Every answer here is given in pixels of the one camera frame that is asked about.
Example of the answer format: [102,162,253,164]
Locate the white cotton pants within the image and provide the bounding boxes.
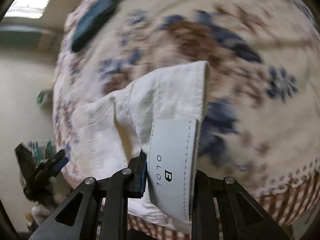
[71,61,210,234]

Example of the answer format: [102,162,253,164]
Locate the teal curtain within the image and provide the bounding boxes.
[1,25,62,54]

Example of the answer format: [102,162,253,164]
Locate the floral fleece blanket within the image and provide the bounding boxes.
[53,0,319,226]

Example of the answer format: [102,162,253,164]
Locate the bright window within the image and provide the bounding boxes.
[4,0,50,19]

